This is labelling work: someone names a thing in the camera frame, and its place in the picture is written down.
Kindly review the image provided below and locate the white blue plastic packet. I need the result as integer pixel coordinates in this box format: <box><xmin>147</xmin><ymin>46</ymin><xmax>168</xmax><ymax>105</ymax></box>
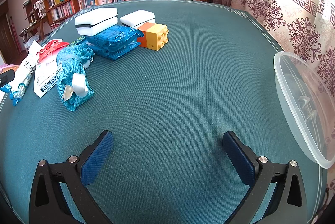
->
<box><xmin>1</xmin><ymin>40</ymin><xmax>42</xmax><ymax>106</ymax></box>

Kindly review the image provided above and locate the white medicine box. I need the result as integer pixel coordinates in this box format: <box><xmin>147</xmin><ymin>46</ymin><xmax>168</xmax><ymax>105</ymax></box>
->
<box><xmin>33</xmin><ymin>56</ymin><xmax>57</xmax><ymax>98</ymax></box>

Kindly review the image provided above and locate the red snack packet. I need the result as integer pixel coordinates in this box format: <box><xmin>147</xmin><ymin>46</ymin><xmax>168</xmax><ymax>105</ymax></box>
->
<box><xmin>38</xmin><ymin>39</ymin><xmax>69</xmax><ymax>63</ymax></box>

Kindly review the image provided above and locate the teal knitted cloth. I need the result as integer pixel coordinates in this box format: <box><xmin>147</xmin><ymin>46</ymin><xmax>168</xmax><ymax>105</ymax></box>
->
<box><xmin>56</xmin><ymin>43</ymin><xmax>94</xmax><ymax>111</ymax></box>

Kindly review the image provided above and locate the green dotted block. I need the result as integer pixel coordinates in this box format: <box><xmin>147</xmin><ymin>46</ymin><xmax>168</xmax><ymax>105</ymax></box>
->
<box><xmin>69</xmin><ymin>36</ymin><xmax>86</xmax><ymax>46</ymax></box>

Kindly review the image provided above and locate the large white eraser case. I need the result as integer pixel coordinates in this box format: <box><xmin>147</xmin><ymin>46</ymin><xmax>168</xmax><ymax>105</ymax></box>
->
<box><xmin>75</xmin><ymin>8</ymin><xmax>118</xmax><ymax>36</ymax></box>

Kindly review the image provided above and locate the blue cracker packet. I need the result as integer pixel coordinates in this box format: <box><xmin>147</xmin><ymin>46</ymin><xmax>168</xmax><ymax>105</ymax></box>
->
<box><xmin>87</xmin><ymin>41</ymin><xmax>141</xmax><ymax>61</ymax></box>
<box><xmin>85</xmin><ymin>25</ymin><xmax>144</xmax><ymax>52</ymax></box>

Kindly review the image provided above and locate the small white eraser case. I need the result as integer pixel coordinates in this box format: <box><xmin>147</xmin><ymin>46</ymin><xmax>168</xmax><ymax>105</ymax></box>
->
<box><xmin>120</xmin><ymin>10</ymin><xmax>155</xmax><ymax>29</ymax></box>

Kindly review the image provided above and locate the orange yellow toy brick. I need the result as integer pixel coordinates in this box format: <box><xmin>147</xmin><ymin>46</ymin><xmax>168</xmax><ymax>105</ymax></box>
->
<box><xmin>137</xmin><ymin>22</ymin><xmax>169</xmax><ymax>51</ymax></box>

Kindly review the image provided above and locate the small wooden side shelf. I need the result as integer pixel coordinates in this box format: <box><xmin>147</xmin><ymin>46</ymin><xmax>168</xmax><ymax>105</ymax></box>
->
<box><xmin>19</xmin><ymin>0</ymin><xmax>48</xmax><ymax>43</ymax></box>

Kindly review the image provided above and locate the clear plastic bowl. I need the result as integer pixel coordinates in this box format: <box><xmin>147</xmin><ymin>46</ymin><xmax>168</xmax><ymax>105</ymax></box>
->
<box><xmin>274</xmin><ymin>51</ymin><xmax>334</xmax><ymax>169</ymax></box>

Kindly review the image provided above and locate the patterned curtain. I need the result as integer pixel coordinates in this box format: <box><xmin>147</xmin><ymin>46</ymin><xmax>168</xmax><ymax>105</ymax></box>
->
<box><xmin>212</xmin><ymin>0</ymin><xmax>335</xmax><ymax>99</ymax></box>

